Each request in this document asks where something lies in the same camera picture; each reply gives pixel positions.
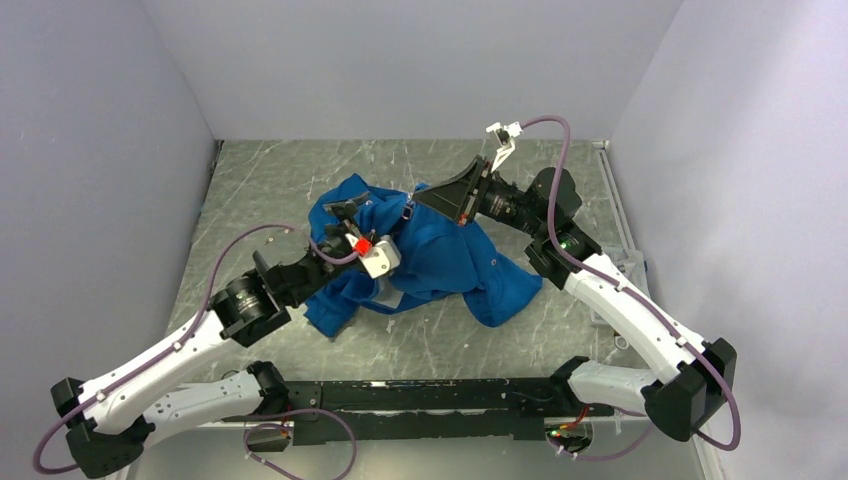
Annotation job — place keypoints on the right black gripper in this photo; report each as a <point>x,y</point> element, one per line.
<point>455,197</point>

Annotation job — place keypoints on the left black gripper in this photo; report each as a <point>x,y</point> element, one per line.
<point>343,210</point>

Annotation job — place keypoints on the blue zip jacket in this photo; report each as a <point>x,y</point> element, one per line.
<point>437,258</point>

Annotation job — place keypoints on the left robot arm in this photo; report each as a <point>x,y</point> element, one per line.
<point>110,421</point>

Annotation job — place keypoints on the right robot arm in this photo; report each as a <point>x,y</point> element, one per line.
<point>636,311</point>

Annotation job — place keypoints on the clear plastic organizer box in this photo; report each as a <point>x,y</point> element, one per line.
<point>631,263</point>

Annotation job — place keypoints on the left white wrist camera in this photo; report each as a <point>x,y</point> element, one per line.
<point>378,258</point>

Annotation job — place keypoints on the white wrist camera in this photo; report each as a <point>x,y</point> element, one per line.
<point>378,258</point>
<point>504,135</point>

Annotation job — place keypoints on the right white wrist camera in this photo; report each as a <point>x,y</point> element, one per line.
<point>504,135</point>

